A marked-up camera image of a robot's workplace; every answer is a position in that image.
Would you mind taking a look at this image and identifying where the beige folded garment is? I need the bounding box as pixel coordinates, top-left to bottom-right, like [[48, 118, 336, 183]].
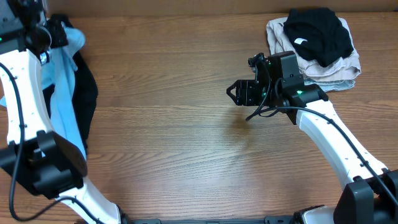
[[266, 17, 361, 82]]

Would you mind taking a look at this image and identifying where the grey denim folded garment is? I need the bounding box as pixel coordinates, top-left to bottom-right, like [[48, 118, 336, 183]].
[[304, 78, 356, 92]]

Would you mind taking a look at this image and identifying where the black folded garment on pile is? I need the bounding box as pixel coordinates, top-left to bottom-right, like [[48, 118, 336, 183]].
[[283, 7, 354, 67]]

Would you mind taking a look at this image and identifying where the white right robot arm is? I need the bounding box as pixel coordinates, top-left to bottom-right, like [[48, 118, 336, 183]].
[[226, 76, 397, 223]]

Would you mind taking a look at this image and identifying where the black shirt on left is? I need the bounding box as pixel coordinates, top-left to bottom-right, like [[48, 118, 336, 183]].
[[42, 14, 99, 150]]

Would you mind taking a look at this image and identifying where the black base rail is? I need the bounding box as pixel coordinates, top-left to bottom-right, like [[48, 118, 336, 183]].
[[131, 215, 295, 224]]

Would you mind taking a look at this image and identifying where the light blue t-shirt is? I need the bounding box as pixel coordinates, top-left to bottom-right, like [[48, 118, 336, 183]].
[[1, 27, 86, 155]]

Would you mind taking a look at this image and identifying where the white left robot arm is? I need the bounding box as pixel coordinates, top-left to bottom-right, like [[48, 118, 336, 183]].
[[1, 1, 129, 223]]

